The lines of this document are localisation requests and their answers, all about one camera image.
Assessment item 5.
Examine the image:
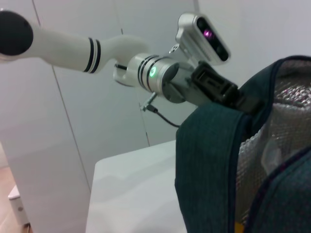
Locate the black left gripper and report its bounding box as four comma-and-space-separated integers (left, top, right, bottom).
184, 60, 265, 115

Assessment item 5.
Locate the dark teal insulated lunch bag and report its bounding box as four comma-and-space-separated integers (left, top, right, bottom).
175, 55, 311, 233

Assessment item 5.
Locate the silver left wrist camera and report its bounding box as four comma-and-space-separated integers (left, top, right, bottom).
174, 13, 231, 67

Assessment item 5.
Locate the dark left gripper cable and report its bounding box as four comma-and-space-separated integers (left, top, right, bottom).
139, 93, 182, 128

